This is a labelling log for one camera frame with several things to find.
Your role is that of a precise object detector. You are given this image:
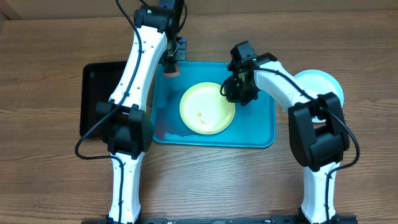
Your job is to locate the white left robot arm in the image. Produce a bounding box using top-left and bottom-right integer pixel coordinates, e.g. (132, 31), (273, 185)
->
(96, 1), (187, 223)

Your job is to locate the light blue plate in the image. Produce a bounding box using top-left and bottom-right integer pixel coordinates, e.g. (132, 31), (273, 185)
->
(294, 70), (344, 106)

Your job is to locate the yellow plate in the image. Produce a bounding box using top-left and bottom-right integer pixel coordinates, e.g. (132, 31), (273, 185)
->
(179, 82), (236, 135)

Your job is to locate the orange green scrub sponge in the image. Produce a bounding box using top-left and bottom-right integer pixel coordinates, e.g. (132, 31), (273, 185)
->
(163, 62), (180, 78)

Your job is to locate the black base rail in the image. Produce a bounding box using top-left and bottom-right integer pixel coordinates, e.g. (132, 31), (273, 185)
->
(81, 215), (358, 224)

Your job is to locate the black plastic tray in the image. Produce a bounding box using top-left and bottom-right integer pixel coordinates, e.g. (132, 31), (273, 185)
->
(80, 61), (127, 137)

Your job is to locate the teal plastic tray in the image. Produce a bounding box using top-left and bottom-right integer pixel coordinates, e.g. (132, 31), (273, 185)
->
(151, 61), (276, 148)

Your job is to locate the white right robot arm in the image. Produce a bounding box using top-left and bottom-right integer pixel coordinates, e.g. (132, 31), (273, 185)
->
(220, 41), (360, 223)

